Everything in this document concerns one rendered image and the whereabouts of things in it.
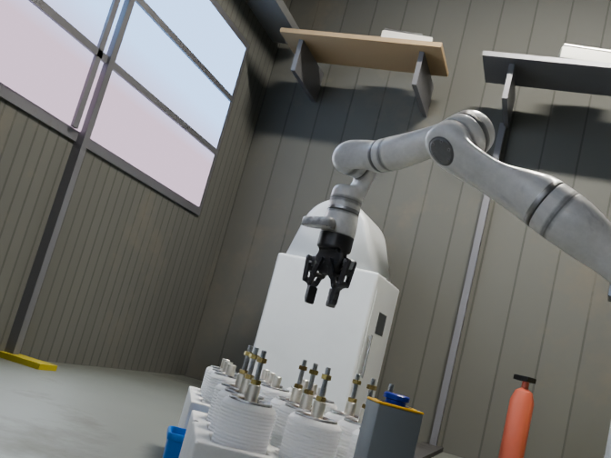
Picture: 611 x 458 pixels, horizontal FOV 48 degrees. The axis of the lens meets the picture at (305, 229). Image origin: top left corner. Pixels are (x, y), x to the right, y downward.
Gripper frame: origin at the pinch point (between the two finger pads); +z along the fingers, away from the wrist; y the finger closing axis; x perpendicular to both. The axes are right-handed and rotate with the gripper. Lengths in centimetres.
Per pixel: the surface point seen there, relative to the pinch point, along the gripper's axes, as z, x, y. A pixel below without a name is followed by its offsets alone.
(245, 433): 26.5, 24.7, -18.1
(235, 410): 23.5, 26.4, -16.2
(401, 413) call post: 16.5, 16.3, -42.0
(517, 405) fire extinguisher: 10, -242, 99
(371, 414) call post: 17.9, 18.1, -37.9
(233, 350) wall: 23, -179, 275
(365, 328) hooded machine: -8, -167, 149
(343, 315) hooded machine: -12, -160, 160
